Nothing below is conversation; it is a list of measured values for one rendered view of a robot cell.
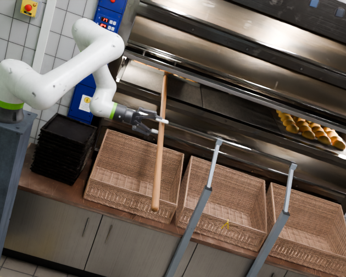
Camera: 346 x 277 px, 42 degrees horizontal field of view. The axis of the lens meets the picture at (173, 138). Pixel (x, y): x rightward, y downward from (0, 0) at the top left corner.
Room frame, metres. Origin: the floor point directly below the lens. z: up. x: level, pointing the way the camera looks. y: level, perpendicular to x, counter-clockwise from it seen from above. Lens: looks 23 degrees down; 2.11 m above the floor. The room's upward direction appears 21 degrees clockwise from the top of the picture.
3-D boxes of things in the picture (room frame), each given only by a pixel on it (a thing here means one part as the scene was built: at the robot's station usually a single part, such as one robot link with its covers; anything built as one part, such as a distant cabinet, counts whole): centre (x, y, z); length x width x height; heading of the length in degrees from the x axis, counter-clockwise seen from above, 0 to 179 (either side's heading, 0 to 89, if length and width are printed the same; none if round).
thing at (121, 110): (2.22, 0.31, 1.19); 0.12 x 0.06 x 0.09; 8
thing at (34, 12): (2.60, 1.07, 1.46); 0.10 x 0.07 x 0.10; 98
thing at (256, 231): (2.58, -0.46, 0.72); 0.56 x 0.49 x 0.28; 96
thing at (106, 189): (2.50, 0.13, 0.72); 0.56 x 0.49 x 0.28; 97
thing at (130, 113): (2.22, 0.24, 1.19); 0.09 x 0.07 x 0.08; 98
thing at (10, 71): (1.70, 0.70, 1.36); 0.16 x 0.13 x 0.19; 66
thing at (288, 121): (3.36, -0.93, 1.21); 0.61 x 0.48 x 0.06; 8
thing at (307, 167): (2.84, -0.41, 1.02); 1.79 x 0.11 x 0.19; 98
